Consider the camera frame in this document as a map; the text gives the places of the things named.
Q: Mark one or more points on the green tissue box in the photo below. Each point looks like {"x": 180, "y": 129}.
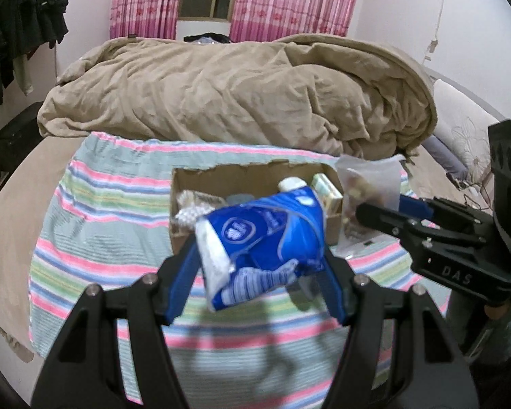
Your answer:
{"x": 327, "y": 192}

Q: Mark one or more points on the white floral pillow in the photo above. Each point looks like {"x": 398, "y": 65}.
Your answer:
{"x": 462, "y": 126}

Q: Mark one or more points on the brown cardboard box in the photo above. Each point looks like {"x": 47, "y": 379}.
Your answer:
{"x": 257, "y": 180}

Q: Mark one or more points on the blue tissue pack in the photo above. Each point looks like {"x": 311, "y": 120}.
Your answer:
{"x": 256, "y": 247}

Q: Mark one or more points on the tan crumpled blanket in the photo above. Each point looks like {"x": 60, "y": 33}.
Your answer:
{"x": 313, "y": 92}

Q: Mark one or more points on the pink curtain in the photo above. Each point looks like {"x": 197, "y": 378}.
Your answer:
{"x": 144, "y": 18}
{"x": 269, "y": 20}

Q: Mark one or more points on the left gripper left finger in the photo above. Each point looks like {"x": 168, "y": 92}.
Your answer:
{"x": 83, "y": 368}

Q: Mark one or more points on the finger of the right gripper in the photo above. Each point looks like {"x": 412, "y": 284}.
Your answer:
{"x": 404, "y": 225}
{"x": 415, "y": 206}

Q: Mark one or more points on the clear plastic snack bag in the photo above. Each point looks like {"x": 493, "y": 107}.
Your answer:
{"x": 377, "y": 182}

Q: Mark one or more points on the left pink curtain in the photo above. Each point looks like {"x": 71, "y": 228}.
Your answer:
{"x": 144, "y": 18}

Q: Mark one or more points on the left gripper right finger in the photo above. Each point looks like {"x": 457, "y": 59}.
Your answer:
{"x": 399, "y": 351}

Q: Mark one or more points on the striped pastel towel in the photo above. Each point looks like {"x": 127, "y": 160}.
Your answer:
{"x": 108, "y": 224}

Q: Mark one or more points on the clear bag of white beads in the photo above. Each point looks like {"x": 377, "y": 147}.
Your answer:
{"x": 193, "y": 205}

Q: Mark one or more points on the right pink curtain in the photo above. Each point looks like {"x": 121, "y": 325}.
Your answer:
{"x": 269, "y": 20}

